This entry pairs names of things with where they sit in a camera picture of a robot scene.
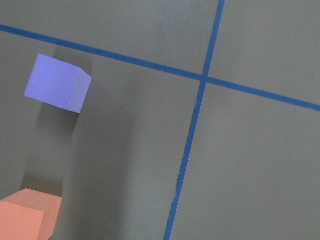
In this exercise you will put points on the orange foam block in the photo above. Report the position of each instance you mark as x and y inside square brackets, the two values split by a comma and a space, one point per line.
[29, 215]

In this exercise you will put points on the purple foam block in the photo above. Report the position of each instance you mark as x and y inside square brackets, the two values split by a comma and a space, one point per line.
[58, 83]

